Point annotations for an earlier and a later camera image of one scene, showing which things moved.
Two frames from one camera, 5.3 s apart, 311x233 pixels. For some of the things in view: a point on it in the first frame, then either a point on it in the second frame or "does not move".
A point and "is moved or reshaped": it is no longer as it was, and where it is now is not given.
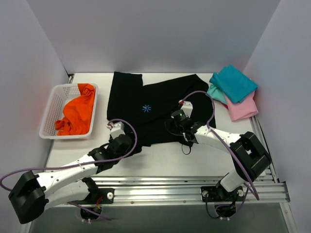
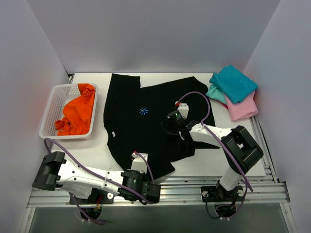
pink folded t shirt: [243, 109] does not move
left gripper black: [129, 136] -> [153, 191]
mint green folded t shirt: [216, 93] does not move
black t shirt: [149, 107] is moved or reshaped
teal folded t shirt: [236, 85] does not move
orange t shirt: [77, 112] does not move
